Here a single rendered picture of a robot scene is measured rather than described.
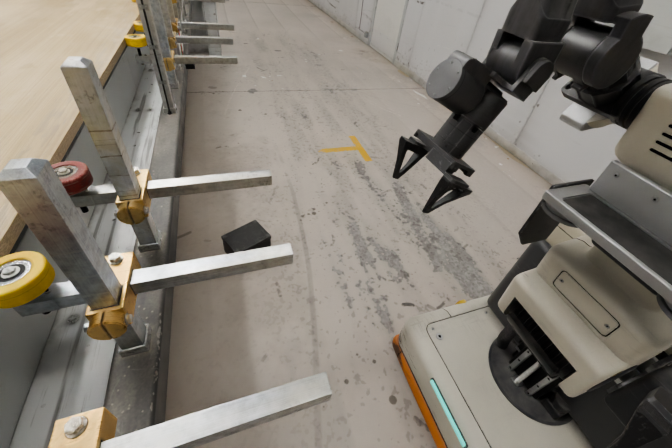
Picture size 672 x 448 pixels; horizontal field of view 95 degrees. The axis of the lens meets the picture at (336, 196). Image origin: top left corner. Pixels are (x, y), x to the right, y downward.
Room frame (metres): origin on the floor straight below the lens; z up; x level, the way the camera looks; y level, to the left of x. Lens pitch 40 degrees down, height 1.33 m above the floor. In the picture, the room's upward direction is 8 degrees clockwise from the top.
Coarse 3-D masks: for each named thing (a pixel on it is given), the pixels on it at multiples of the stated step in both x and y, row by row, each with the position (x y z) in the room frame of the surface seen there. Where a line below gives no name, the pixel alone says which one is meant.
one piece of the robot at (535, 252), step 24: (552, 240) 0.67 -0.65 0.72; (528, 264) 0.68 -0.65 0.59; (504, 288) 0.69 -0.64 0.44; (504, 336) 0.55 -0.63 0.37; (528, 360) 0.48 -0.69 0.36; (528, 384) 0.44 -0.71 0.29; (552, 384) 0.41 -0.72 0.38; (552, 408) 0.37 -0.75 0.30; (576, 408) 0.36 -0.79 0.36; (600, 408) 0.34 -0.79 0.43; (600, 432) 0.30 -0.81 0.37
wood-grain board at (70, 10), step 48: (0, 0) 1.65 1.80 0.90; (48, 0) 1.78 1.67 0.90; (96, 0) 1.93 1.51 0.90; (0, 48) 1.05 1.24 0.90; (48, 48) 1.11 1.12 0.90; (96, 48) 1.18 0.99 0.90; (0, 96) 0.73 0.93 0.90; (48, 96) 0.76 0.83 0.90; (0, 144) 0.52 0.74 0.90; (48, 144) 0.55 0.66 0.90; (0, 192) 0.38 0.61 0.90; (0, 240) 0.28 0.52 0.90
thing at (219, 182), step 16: (208, 176) 0.57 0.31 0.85; (224, 176) 0.58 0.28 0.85; (240, 176) 0.59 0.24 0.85; (256, 176) 0.60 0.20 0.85; (80, 192) 0.46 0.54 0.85; (96, 192) 0.47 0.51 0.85; (112, 192) 0.47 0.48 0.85; (160, 192) 0.51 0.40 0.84; (176, 192) 0.52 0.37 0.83; (192, 192) 0.54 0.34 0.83
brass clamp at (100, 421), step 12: (60, 420) 0.08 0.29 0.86; (96, 420) 0.09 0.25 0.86; (108, 420) 0.09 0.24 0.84; (60, 432) 0.07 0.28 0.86; (84, 432) 0.07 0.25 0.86; (96, 432) 0.08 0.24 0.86; (108, 432) 0.08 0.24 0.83; (60, 444) 0.06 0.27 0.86; (72, 444) 0.06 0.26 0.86; (84, 444) 0.06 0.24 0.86; (96, 444) 0.07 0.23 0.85
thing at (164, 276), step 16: (224, 256) 0.35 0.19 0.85; (240, 256) 0.36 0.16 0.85; (256, 256) 0.37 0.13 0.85; (272, 256) 0.37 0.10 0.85; (288, 256) 0.38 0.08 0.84; (144, 272) 0.30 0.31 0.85; (160, 272) 0.30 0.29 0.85; (176, 272) 0.31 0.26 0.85; (192, 272) 0.31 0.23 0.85; (208, 272) 0.32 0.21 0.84; (224, 272) 0.33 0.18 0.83; (240, 272) 0.34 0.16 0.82; (48, 288) 0.24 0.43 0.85; (64, 288) 0.25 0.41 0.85; (144, 288) 0.28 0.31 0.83; (160, 288) 0.29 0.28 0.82; (32, 304) 0.22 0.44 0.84; (48, 304) 0.22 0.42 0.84; (64, 304) 0.23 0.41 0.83; (80, 304) 0.24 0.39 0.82
